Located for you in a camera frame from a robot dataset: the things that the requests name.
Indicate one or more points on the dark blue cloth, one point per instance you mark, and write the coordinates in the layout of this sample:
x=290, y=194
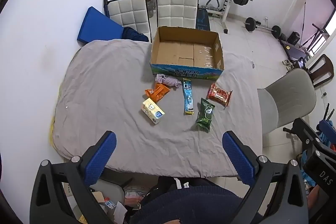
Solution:
x=134, y=34

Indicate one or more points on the black speaker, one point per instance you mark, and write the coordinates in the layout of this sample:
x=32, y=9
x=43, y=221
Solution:
x=294, y=38

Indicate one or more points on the thin dark pole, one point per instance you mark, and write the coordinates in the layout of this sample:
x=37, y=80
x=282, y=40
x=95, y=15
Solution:
x=303, y=22

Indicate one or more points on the beige shell chair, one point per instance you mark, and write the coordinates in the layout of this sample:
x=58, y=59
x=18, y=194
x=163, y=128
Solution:
x=288, y=98

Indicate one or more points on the long light blue packet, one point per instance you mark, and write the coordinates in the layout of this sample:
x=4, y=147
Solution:
x=188, y=98

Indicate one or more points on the black and blue weight bench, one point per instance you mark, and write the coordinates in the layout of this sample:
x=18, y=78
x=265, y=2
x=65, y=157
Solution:
x=202, y=19

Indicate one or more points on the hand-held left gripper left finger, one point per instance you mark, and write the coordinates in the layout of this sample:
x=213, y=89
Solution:
x=101, y=158

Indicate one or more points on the black treadmill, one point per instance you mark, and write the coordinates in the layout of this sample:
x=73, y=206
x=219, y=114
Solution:
x=294, y=50

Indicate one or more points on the black thin stand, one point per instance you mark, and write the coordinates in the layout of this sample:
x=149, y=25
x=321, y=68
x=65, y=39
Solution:
x=326, y=112

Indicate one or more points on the white padded chair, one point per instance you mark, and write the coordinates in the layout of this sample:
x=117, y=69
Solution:
x=128, y=14
x=176, y=8

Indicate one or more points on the light shoe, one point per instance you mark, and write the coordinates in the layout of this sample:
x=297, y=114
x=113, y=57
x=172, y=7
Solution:
x=285, y=62
x=290, y=66

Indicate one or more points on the short barbell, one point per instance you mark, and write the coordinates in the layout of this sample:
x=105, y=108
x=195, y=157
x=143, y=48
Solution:
x=262, y=27

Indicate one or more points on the red snack packet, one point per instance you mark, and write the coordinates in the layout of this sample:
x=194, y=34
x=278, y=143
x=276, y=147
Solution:
x=219, y=95

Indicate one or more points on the black exercise stand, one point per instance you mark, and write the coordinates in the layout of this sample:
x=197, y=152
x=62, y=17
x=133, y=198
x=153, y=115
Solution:
x=316, y=35

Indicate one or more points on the open brown carton with papers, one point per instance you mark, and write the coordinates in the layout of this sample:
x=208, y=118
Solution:
x=99, y=196

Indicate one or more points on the blue hanging cloth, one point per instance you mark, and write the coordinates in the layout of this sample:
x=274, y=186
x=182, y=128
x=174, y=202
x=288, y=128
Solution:
x=305, y=159

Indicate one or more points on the blue foam mat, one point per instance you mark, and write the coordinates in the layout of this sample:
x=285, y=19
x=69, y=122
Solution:
x=97, y=27

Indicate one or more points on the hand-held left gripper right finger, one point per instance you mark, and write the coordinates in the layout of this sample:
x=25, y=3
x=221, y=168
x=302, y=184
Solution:
x=237, y=158

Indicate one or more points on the dark wooden chair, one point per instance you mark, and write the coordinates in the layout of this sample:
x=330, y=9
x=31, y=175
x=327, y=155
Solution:
x=324, y=66

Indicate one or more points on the person's dark sweater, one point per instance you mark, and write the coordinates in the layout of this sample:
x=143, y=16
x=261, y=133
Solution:
x=189, y=203

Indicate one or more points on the green snack packet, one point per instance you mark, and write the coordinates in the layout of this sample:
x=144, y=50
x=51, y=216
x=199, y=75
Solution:
x=206, y=115

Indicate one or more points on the window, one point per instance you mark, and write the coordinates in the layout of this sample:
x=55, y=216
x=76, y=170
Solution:
x=326, y=29

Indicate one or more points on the orange snack packet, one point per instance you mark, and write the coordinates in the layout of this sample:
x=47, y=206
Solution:
x=157, y=92

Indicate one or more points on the cardboard box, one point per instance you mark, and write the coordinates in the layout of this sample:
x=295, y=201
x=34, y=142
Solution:
x=183, y=52

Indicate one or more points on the grey table cloth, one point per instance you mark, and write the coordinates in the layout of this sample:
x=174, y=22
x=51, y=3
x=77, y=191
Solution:
x=105, y=108

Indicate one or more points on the person's right hand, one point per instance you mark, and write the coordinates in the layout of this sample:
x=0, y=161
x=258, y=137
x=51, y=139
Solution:
x=321, y=199

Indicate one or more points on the pink cloth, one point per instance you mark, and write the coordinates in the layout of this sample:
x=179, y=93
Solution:
x=168, y=80

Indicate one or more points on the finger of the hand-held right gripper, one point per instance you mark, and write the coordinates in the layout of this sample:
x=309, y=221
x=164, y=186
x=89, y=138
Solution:
x=327, y=132
x=303, y=133

